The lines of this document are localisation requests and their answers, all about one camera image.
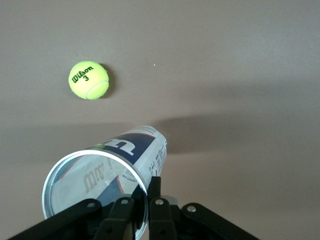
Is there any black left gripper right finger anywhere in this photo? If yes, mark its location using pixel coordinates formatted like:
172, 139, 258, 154
148, 175, 259, 240

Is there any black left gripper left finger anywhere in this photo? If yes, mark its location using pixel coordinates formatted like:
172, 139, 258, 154
8, 185, 145, 240

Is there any clear Wilson tennis ball can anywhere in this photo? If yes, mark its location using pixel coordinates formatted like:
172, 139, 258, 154
41, 125, 168, 240

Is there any yellow Wilson 3 tennis ball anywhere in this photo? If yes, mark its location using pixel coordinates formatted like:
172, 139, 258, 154
67, 60, 110, 100

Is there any brown table mat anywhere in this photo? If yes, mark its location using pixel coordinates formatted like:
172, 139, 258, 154
0, 0, 320, 240

